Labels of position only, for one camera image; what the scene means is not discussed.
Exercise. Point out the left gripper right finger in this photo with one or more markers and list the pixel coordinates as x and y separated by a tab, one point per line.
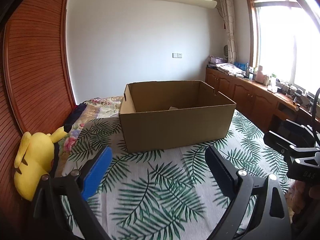
270	217

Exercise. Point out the floral quilt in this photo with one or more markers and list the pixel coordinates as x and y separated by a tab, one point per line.
88	110

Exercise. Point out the white wall switch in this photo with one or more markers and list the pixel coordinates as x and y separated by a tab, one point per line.
177	55

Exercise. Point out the pink container on cabinet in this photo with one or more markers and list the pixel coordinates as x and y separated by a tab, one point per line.
260	77

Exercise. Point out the folded papers on cabinet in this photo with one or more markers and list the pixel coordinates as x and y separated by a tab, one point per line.
230	69

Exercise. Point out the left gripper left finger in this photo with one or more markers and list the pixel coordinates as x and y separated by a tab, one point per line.
48	215

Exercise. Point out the brown cardboard box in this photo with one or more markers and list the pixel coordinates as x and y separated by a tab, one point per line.
203	114

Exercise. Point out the wooden framed window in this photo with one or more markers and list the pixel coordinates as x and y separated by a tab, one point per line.
284	42

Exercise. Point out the patterned window curtain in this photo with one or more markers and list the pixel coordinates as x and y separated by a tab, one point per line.
227	7

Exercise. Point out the wooden low cabinet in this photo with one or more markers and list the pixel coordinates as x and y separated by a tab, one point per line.
265	109

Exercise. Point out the yellow Pikachu plush toy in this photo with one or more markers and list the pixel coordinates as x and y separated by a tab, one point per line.
34	158

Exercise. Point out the palm leaf print bedsheet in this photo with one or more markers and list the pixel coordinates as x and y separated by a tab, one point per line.
165	194

